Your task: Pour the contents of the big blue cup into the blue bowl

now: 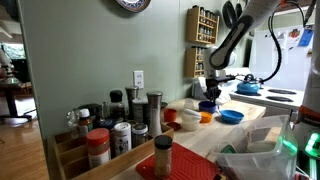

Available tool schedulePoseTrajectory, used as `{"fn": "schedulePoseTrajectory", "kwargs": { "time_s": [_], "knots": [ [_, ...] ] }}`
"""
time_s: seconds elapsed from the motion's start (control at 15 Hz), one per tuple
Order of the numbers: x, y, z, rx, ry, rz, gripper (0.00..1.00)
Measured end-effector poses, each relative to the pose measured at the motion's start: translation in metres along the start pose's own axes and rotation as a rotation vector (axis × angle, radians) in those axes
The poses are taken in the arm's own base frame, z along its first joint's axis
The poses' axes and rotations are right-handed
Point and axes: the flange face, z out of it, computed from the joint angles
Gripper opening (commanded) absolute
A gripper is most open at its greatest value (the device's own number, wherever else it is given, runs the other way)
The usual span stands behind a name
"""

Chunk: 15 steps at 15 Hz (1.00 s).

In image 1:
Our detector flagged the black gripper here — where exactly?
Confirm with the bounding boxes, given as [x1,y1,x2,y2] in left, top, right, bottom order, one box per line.
[203,77,222,102]

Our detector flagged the orange small cup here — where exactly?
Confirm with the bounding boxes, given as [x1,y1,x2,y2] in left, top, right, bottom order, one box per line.
[199,111,213,124]

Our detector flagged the blue bowl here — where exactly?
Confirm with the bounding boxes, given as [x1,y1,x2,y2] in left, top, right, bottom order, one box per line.
[220,109,245,125]

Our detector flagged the red-orange small cup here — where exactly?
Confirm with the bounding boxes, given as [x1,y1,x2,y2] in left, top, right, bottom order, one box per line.
[163,108,178,123]

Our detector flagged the blue tea kettle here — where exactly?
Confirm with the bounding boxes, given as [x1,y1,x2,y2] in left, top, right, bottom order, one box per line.
[236,73,261,95]

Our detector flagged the wooden spice rack with jars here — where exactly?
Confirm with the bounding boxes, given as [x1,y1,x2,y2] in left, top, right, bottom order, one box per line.
[185,5,220,45]
[184,46,210,79]

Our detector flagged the white electric stove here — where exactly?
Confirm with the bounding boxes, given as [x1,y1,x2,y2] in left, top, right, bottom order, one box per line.
[218,67,305,118]

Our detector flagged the tall steel pepper mill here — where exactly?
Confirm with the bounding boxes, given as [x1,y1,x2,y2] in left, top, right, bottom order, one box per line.
[146,90,164,138]

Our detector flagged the black stove burner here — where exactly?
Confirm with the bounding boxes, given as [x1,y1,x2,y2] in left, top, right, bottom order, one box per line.
[267,88,298,95]
[265,95,294,103]

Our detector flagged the red cloth mat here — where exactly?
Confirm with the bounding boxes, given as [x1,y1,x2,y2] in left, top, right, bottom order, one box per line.
[135,142,223,180]

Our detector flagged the clear plastic storage bin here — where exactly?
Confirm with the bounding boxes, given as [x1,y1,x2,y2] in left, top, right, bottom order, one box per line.
[213,114,299,180]

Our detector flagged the short steel canister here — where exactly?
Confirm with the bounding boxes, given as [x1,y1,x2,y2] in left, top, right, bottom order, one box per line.
[132,98,149,124]

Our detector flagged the black-lidded spice jar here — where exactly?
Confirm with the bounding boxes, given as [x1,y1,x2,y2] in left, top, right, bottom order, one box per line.
[153,134,174,178]

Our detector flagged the dark-topped steel mill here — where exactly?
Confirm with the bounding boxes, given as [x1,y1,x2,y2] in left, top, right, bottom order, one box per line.
[125,86,139,121]

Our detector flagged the dark-lidded glass jar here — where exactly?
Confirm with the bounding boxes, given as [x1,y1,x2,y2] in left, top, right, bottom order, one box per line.
[131,123,149,149]

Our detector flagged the white refrigerator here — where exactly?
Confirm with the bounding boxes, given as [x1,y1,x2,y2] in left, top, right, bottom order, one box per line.
[249,22,320,92]

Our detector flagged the black hanging frying pan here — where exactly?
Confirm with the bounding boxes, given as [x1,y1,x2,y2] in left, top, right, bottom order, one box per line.
[234,0,244,19]
[222,0,238,29]

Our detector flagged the white paper on refrigerator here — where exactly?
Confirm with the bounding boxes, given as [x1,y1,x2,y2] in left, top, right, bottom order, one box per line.
[278,31,288,50]

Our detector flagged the black-capped dark bottle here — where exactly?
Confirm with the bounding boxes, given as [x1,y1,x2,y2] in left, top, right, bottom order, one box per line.
[109,89,126,123]

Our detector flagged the white printed shaker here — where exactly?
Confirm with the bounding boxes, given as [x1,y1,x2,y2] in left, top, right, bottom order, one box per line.
[113,122,133,157]

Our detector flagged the blue paper on refrigerator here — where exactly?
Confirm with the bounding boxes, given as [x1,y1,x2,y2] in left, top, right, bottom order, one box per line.
[297,27,316,48]

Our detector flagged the red-lidded spice jar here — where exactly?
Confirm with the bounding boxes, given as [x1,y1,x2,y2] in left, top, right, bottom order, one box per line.
[86,128,112,170]

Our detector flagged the white-capped brown bottle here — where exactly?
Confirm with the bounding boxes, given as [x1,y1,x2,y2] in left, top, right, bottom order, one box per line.
[77,108,94,138]

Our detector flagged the wooden spice tray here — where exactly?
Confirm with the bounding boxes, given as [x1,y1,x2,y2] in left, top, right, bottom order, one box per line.
[46,123,175,180]

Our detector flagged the clear glass bottle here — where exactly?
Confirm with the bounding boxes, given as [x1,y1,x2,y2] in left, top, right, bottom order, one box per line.
[66,109,80,139]

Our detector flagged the dark wooden table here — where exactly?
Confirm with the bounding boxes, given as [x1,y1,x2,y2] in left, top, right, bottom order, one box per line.
[0,81,34,121]

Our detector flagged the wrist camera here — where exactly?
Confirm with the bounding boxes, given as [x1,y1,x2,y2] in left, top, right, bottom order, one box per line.
[213,75,236,83]

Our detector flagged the white wall power outlet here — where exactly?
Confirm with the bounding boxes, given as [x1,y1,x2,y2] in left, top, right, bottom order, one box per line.
[133,70,145,89]

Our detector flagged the decorative wall plate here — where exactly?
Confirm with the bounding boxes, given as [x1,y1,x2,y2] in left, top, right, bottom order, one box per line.
[115,0,152,14]

